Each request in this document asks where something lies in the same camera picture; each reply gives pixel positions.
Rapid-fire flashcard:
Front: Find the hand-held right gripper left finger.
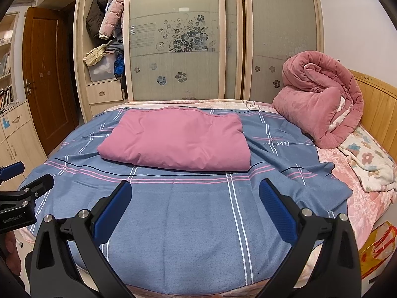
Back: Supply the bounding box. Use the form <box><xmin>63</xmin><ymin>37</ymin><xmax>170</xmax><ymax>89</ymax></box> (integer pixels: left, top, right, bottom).
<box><xmin>29</xmin><ymin>180</ymin><xmax>133</xmax><ymax>298</ymax></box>

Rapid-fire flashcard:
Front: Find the translucent storage box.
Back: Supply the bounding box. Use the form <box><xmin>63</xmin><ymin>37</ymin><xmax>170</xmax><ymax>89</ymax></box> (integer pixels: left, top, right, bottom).
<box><xmin>88</xmin><ymin>56</ymin><xmax>119</xmax><ymax>83</ymax></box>

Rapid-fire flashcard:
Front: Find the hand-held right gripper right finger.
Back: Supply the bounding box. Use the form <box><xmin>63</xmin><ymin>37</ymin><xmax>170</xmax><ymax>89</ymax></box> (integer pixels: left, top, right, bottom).
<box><xmin>258</xmin><ymin>178</ymin><xmax>362</xmax><ymax>298</ymax></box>

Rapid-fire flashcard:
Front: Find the hanging dark jacket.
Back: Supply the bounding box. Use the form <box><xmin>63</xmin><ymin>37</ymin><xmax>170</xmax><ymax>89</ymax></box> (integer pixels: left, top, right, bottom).
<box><xmin>86</xmin><ymin>0</ymin><xmax>109</xmax><ymax>39</ymax></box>

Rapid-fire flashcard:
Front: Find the white flower print blanket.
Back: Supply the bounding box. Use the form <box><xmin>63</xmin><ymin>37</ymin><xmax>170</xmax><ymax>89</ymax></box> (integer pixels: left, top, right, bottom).
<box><xmin>338</xmin><ymin>124</ymin><xmax>397</xmax><ymax>193</ymax></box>

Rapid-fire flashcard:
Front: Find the blue plaid bedsheet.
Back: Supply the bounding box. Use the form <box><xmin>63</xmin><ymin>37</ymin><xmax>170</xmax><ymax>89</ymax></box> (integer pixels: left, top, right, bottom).
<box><xmin>17</xmin><ymin>107</ymin><xmax>354</xmax><ymax>288</ymax></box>

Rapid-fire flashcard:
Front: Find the row of books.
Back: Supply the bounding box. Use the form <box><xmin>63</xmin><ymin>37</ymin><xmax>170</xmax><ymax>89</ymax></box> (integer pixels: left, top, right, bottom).
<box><xmin>0</xmin><ymin>87</ymin><xmax>15</xmax><ymax>111</ymax></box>

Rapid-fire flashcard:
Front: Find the cream wardrobe drawer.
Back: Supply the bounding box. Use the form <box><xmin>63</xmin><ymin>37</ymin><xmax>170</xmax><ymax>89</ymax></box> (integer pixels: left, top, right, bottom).
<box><xmin>86</xmin><ymin>81</ymin><xmax>125</xmax><ymax>104</ymax></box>

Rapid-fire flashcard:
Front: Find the grey clothes pile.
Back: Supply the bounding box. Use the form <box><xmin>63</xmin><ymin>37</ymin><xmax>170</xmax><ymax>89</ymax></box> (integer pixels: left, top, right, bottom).
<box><xmin>105</xmin><ymin>39</ymin><xmax>125</xmax><ymax>56</ymax></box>

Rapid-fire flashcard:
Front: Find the pink floral bed cover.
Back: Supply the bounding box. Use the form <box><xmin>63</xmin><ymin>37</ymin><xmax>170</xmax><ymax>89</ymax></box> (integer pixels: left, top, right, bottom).
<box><xmin>18</xmin><ymin>99</ymin><xmax>397</xmax><ymax>298</ymax></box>

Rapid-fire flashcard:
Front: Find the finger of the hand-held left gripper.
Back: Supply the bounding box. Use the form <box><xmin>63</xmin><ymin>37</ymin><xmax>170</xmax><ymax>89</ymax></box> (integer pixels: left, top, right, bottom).
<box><xmin>0</xmin><ymin>161</ymin><xmax>26</xmax><ymax>183</ymax></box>
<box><xmin>19</xmin><ymin>174</ymin><xmax>55</xmax><ymax>207</ymax></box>

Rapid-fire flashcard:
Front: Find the person's left hand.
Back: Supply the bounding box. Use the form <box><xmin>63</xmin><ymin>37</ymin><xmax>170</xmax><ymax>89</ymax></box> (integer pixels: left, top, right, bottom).
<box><xmin>2</xmin><ymin>232</ymin><xmax>18</xmax><ymax>276</ymax></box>

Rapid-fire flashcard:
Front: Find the cream cloth bag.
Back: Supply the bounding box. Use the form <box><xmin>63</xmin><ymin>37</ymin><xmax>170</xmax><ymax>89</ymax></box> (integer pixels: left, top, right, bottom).
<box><xmin>83</xmin><ymin>44</ymin><xmax>109</xmax><ymax>67</ymax></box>

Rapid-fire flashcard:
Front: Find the blue cloth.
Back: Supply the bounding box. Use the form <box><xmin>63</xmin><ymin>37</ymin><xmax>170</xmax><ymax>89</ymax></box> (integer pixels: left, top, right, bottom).
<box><xmin>114</xmin><ymin>54</ymin><xmax>125</xmax><ymax>80</ymax></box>

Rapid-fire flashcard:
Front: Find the frosted flower sliding wardrobe door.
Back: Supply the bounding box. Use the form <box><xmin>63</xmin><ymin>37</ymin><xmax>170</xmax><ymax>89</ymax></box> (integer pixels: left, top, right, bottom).
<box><xmin>242</xmin><ymin>0</ymin><xmax>325</xmax><ymax>105</ymax></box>
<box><xmin>124</xmin><ymin>0</ymin><xmax>244</xmax><ymax>102</ymax></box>

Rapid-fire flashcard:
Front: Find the rolled pink quilt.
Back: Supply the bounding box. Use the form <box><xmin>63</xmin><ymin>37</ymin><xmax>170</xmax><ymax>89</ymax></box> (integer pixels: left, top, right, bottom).
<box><xmin>272</xmin><ymin>50</ymin><xmax>365</xmax><ymax>149</ymax></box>

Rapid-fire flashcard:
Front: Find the hanging pink puffer jacket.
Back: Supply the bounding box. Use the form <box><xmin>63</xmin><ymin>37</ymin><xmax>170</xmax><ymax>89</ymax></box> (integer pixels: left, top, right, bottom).
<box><xmin>99</xmin><ymin>0</ymin><xmax>126</xmax><ymax>41</ymax></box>

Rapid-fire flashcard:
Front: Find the cream wardrobe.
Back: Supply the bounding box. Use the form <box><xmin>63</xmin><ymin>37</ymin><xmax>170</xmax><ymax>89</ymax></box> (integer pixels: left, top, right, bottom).
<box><xmin>73</xmin><ymin>0</ymin><xmax>325</xmax><ymax>121</ymax></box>

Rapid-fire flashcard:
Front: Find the pink and white hooded jacket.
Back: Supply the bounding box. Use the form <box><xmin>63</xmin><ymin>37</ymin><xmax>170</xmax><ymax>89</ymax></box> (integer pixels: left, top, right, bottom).
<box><xmin>97</xmin><ymin>107</ymin><xmax>252</xmax><ymax>173</ymax></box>

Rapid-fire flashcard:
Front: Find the brown wooden door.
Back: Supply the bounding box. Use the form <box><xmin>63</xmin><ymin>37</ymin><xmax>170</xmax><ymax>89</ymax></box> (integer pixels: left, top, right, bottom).
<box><xmin>22</xmin><ymin>7</ymin><xmax>80</xmax><ymax>156</ymax></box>

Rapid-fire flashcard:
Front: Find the cream bookshelf cabinet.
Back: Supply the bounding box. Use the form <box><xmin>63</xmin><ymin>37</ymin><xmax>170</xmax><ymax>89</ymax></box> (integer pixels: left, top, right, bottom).
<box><xmin>0</xmin><ymin>12</ymin><xmax>49</xmax><ymax>174</ymax></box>

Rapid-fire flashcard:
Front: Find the wooden headboard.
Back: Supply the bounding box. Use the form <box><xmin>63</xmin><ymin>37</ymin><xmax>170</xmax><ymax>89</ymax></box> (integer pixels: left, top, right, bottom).
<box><xmin>347</xmin><ymin>68</ymin><xmax>397</xmax><ymax>156</ymax></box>

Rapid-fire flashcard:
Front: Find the yellow and red plastic bag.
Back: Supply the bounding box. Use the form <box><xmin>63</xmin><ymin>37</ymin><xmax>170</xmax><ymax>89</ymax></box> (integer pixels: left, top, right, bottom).
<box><xmin>359</xmin><ymin>220</ymin><xmax>397</xmax><ymax>279</ymax></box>

